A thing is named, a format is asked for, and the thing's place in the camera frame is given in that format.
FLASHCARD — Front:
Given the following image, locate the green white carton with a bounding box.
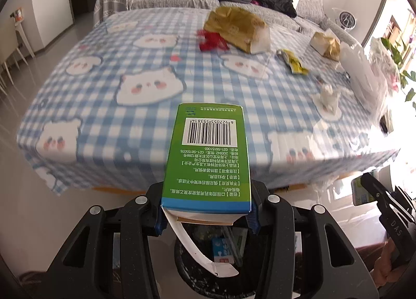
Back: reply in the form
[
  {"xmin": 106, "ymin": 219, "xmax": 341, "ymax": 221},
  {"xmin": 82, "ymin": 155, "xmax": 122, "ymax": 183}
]
[{"xmin": 351, "ymin": 176, "xmax": 375, "ymax": 206}]

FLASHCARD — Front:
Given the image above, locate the green medicine box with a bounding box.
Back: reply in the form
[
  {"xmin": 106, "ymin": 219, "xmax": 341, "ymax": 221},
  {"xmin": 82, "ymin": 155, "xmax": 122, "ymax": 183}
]
[{"xmin": 161, "ymin": 102, "xmax": 252, "ymax": 278}]

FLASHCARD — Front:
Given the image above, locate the white tissue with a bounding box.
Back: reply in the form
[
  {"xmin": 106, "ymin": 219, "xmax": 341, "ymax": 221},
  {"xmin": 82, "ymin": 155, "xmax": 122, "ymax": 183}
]
[{"xmin": 320, "ymin": 83, "xmax": 341, "ymax": 114}]

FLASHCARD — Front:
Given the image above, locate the yellow snack wrapper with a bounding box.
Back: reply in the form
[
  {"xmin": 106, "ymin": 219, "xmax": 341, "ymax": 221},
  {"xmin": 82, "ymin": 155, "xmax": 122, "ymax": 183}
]
[{"xmin": 276, "ymin": 49, "xmax": 309, "ymax": 75}]

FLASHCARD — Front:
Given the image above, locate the small gold tissue pack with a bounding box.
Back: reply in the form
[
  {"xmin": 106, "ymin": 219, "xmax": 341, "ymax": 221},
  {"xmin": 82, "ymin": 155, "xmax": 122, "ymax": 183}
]
[{"xmin": 310, "ymin": 29, "xmax": 341, "ymax": 62}]

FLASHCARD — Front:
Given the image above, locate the large gold paper bag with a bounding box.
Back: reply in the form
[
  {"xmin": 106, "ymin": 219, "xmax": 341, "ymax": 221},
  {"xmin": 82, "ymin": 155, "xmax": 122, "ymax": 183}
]
[{"xmin": 204, "ymin": 6, "xmax": 271, "ymax": 55}]

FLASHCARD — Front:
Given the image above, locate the black trash bin with liner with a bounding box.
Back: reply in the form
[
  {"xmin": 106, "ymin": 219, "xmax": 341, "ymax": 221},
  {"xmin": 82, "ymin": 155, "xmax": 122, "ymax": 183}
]
[{"xmin": 174, "ymin": 224, "xmax": 260, "ymax": 298}]

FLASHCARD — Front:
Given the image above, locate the white blue milk carton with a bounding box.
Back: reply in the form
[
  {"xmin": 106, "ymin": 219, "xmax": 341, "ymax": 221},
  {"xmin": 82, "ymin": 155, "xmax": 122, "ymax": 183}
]
[{"xmin": 212, "ymin": 238, "xmax": 234, "ymax": 264}]

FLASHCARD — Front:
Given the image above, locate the blue checkered bear tablecloth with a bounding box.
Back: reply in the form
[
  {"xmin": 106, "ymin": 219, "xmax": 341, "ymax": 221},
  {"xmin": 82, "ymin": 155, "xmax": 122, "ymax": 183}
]
[{"xmin": 16, "ymin": 8, "xmax": 400, "ymax": 194}]

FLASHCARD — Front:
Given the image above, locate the clear plastic bag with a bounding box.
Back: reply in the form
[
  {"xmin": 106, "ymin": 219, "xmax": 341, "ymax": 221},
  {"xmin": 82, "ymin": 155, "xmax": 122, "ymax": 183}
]
[{"xmin": 340, "ymin": 38, "xmax": 400, "ymax": 119}]

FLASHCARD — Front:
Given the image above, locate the green houseplant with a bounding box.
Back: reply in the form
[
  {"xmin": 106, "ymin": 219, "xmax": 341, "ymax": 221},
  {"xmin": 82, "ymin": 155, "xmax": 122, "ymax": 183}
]
[{"xmin": 381, "ymin": 37, "xmax": 416, "ymax": 109}]

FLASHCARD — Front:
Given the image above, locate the small desk fan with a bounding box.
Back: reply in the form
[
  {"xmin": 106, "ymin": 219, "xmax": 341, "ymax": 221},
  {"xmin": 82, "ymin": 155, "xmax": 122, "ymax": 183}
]
[{"xmin": 332, "ymin": 8, "xmax": 356, "ymax": 31}]

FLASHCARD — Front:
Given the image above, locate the white dining chair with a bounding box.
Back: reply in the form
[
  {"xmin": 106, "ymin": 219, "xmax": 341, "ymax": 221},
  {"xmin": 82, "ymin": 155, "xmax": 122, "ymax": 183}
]
[{"xmin": 8, "ymin": 7, "xmax": 36, "ymax": 66}]

